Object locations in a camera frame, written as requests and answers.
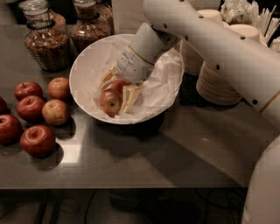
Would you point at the glass jar behind left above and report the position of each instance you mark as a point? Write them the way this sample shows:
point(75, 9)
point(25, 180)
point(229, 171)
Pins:
point(59, 20)

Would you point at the glass jar behind right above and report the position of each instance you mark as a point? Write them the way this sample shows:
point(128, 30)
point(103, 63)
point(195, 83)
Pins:
point(106, 13)

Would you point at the dark red apple far left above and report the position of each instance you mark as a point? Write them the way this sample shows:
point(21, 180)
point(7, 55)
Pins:
point(10, 129)

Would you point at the yellowish apple middle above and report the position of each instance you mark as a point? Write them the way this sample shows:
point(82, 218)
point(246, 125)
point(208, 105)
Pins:
point(56, 112)

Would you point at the front stack paper bowls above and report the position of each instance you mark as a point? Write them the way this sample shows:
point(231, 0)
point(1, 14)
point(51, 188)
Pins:
point(211, 85)

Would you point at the white crumpled paper liner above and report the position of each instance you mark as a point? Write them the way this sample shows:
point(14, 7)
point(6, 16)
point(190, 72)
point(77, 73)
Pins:
point(157, 94)

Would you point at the red apple in bowl front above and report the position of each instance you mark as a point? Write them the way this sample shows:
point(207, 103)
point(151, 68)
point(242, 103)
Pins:
point(110, 102)

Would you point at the dark red apple middle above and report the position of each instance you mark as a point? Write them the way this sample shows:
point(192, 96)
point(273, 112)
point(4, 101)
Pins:
point(30, 109)

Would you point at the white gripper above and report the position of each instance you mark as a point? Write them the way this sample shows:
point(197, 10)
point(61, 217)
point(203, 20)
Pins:
point(133, 67)

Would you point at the dark red apple left edge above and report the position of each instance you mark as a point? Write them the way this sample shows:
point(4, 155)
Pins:
point(3, 106)

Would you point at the glass granola jar right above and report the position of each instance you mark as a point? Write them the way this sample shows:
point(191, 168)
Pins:
point(90, 26)

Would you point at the glass granola jar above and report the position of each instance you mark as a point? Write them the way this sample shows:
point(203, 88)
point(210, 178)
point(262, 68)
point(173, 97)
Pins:
point(90, 26)
point(47, 43)

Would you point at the stack paper bowls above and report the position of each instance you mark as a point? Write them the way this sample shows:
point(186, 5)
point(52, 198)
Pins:
point(192, 60)
point(211, 85)

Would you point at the dark red apple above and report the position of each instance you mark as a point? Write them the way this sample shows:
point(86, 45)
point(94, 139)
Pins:
point(30, 109)
point(10, 129)
point(27, 88)

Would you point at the large white bowl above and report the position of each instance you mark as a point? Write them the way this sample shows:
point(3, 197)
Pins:
point(83, 83)

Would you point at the glass granola jar left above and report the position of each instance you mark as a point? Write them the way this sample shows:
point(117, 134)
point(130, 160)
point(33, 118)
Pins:
point(47, 43)

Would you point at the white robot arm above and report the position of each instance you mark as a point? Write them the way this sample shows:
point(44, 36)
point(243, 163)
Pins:
point(252, 69)

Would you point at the rear stack paper bowls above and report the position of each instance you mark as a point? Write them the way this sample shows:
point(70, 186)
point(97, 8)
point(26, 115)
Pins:
point(192, 60)

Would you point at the dark red apple top left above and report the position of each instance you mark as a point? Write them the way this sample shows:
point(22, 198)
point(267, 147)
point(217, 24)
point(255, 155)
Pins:
point(27, 88)

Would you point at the yellowish red apple top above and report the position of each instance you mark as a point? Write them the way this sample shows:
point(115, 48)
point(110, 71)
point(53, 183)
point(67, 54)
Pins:
point(58, 88)

